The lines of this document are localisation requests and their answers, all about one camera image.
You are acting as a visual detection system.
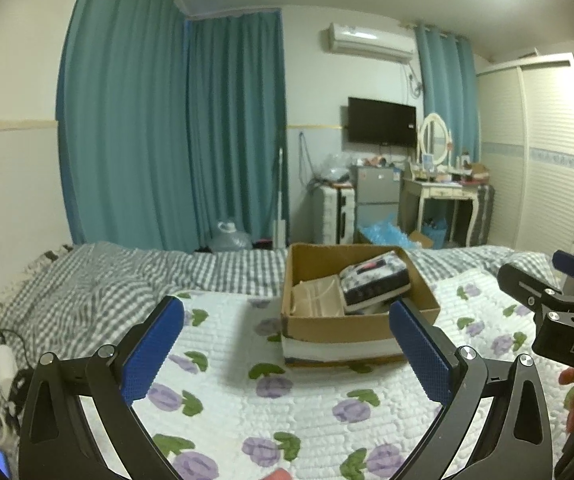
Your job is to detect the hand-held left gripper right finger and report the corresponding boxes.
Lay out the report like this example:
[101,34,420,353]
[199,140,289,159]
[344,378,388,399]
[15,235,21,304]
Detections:
[389,300,554,480]

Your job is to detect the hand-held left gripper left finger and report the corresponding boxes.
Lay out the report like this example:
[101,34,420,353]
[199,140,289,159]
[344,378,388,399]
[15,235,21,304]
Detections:
[18,296,185,480]

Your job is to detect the patterned tissue box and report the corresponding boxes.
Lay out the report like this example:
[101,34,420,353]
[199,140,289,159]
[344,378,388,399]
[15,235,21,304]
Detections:
[339,249,412,311]

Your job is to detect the beige cloth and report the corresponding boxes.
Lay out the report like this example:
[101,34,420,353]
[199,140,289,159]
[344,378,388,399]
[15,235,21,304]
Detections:
[291,275,348,317]

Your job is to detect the person's right hand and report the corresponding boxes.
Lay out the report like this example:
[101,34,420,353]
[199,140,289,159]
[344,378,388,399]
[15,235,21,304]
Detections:
[559,366,574,433]

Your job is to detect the dark suitcase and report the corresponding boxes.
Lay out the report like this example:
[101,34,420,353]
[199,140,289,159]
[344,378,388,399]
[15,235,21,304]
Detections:
[469,183,496,246]

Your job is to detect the grey checked bedsheet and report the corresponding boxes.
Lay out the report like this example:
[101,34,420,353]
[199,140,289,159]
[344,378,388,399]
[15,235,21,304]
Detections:
[0,242,562,411]

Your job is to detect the floral quilt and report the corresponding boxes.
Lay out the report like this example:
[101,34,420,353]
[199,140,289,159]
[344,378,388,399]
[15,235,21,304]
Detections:
[74,267,568,480]

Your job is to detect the blue basket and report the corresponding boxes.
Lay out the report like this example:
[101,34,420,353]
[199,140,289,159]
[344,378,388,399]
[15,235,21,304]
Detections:
[422,217,449,248]

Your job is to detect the small cardboard box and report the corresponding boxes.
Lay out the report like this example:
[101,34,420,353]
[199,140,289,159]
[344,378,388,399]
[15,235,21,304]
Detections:
[407,230,436,250]

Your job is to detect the white slatted wardrobe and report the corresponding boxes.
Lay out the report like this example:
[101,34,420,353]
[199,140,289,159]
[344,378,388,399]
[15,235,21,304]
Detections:
[477,52,574,262]

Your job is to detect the white dressing table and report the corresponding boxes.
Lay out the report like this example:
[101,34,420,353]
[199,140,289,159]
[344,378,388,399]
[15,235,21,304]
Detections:
[399,167,482,248]

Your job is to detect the blue plastic bag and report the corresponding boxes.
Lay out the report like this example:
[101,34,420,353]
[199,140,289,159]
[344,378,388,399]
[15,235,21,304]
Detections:
[359,212,420,249]

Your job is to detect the clear water jug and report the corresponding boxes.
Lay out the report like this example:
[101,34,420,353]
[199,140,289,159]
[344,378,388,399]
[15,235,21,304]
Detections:
[209,220,253,253]

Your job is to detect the white charger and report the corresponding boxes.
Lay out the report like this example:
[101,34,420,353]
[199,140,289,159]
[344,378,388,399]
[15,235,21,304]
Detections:
[0,344,18,392]

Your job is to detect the grey small fridge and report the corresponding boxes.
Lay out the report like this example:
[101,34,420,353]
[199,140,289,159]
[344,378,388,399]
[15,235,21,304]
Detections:
[349,165,402,241]

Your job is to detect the oval white mirror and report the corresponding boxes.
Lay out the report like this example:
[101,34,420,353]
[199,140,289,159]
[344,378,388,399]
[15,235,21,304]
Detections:
[418,112,452,167]

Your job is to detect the white suitcase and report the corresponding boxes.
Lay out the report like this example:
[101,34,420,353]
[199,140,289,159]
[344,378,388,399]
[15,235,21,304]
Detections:
[312,185,355,245]

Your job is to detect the white mop pole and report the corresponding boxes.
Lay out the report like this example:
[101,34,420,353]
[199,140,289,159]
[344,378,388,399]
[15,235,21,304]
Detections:
[269,147,288,250]

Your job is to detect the clear plastic bag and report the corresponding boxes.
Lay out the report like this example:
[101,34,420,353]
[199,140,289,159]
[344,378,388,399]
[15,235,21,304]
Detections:
[317,152,352,184]

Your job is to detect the narrow teal curtain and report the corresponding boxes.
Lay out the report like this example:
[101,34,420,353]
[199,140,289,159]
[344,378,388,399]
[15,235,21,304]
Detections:
[413,24,481,167]

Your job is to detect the wide teal curtain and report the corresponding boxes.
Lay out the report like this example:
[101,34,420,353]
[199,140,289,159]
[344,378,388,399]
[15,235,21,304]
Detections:
[57,0,191,250]

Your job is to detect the white air conditioner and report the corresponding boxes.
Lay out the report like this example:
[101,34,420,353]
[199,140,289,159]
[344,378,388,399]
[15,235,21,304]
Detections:
[324,22,415,65]

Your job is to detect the black wall television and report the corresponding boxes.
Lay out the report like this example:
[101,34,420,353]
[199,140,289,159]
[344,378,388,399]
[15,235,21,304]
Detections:
[347,96,417,150]

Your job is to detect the air conditioner hose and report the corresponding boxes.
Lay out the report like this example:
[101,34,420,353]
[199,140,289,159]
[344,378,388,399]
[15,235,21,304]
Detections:
[407,62,426,99]

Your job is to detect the dark wall cable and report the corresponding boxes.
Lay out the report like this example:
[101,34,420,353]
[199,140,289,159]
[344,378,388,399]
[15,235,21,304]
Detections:
[297,130,314,187]

